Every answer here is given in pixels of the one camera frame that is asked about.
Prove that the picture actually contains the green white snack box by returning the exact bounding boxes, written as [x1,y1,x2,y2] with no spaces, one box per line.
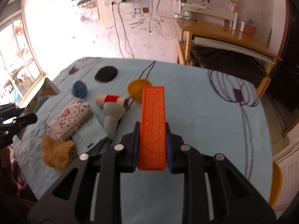
[26,77,60,112]

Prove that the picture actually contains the orange rectangular box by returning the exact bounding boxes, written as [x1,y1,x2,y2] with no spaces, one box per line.
[138,86,166,170]

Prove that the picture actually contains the balcony window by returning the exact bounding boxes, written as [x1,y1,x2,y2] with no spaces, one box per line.
[1,10,45,105]

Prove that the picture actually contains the tan loofah sponge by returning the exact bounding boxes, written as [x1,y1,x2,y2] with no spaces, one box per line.
[41,135,78,171]

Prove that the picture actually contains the white patterned tissue pack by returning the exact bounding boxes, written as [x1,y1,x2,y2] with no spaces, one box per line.
[44,98,93,142]

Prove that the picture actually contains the white printed paper sheet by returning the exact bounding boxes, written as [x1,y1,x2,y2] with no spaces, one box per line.
[72,114,107,155]

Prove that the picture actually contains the blue yarn ball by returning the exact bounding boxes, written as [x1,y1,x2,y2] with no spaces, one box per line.
[71,81,87,99]

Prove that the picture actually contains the white louvered door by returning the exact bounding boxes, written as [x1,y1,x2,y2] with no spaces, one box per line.
[273,143,298,212]

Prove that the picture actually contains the light blue patterned tablecloth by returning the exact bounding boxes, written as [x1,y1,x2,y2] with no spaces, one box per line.
[14,58,272,223]

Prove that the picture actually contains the black round pad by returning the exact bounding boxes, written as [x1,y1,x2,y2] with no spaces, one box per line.
[95,66,118,83]

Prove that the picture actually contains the orange plastic cup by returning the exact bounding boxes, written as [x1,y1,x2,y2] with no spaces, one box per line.
[127,79,152,104]

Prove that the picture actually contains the wooden desk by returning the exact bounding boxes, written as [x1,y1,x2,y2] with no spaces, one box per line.
[177,19,282,97]

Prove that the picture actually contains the wall power socket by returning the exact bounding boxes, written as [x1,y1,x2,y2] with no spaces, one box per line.
[103,0,128,7]

